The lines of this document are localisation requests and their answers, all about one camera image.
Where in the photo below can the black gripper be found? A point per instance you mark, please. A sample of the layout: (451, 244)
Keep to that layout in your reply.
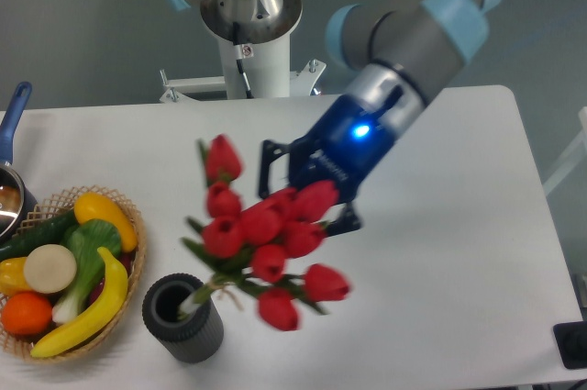
(343, 146)

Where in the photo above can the red tulip bouquet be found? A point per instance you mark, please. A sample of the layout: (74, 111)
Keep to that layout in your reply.
(249, 247)

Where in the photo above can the dark grey ribbed vase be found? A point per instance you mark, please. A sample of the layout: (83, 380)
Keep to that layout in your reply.
(193, 338)

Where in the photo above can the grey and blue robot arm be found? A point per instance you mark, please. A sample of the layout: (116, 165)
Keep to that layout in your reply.
(405, 52)

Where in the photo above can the red toy fruit in basket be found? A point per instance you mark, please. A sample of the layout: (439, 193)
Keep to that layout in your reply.
(127, 260)

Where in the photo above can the yellow toy squash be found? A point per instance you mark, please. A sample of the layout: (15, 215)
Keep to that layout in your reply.
(91, 205)

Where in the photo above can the green toy bok choy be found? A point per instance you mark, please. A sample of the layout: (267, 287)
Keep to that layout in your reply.
(84, 243)

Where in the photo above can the yellow toy banana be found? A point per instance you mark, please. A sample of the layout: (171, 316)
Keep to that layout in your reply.
(94, 318)

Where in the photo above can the woven wicker basket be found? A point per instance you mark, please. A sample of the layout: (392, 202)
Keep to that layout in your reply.
(57, 205)

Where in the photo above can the dark green toy cucumber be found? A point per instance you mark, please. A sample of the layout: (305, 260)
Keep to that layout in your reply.
(50, 231)

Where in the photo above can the beige round toy slice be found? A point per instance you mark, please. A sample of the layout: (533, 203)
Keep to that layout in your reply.
(50, 269)

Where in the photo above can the black device at table edge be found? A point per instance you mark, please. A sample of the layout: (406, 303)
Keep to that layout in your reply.
(571, 341)

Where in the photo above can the yellow toy bell pepper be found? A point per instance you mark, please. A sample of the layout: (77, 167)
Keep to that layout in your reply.
(12, 279)

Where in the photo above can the toy orange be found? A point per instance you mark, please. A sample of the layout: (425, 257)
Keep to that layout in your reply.
(26, 313)

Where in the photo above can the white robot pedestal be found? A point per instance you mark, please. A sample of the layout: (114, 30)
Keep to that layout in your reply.
(253, 39)

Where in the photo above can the white frame at right edge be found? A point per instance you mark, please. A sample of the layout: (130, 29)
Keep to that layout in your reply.
(568, 160)

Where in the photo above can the blue handled saucepan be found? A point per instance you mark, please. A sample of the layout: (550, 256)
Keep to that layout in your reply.
(16, 199)

